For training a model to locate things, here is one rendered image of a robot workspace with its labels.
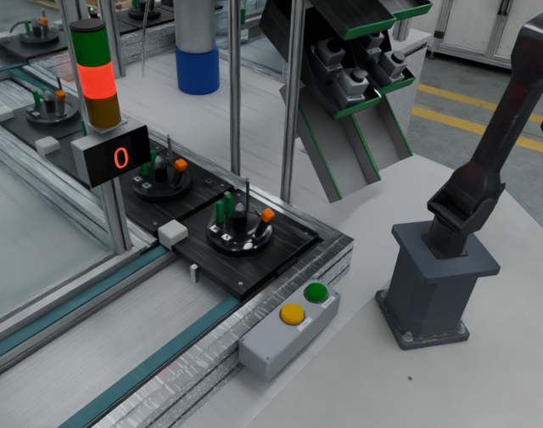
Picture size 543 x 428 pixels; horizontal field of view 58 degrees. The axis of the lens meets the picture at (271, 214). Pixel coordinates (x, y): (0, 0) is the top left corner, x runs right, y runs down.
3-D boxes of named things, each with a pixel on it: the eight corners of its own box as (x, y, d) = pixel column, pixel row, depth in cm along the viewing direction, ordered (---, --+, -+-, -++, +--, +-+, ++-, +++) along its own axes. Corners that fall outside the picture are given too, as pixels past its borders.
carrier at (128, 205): (234, 192, 119) (233, 147, 111) (153, 239, 104) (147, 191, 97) (170, 154, 131) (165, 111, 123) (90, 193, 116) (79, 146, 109)
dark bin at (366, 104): (377, 104, 106) (394, 80, 100) (333, 121, 99) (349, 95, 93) (303, 16, 113) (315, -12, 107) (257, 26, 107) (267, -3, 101)
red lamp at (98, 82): (123, 92, 77) (118, 62, 74) (95, 102, 74) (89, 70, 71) (104, 82, 80) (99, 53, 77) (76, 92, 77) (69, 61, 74)
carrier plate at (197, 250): (318, 240, 106) (319, 233, 105) (240, 302, 92) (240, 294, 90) (238, 194, 118) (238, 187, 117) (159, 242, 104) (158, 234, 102)
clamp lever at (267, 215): (265, 236, 99) (276, 213, 94) (258, 240, 98) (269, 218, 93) (252, 223, 100) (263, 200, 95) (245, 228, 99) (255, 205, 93)
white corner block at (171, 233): (189, 242, 104) (187, 228, 102) (172, 253, 101) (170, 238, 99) (175, 232, 106) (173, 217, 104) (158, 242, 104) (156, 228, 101)
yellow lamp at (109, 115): (127, 121, 80) (123, 92, 77) (101, 132, 77) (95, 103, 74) (109, 110, 83) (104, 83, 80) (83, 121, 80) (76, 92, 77)
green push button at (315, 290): (330, 296, 93) (331, 289, 92) (317, 308, 91) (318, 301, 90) (313, 285, 95) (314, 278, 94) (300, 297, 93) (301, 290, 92)
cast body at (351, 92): (359, 108, 103) (375, 84, 97) (342, 110, 101) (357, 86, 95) (341, 78, 106) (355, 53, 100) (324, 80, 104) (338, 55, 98)
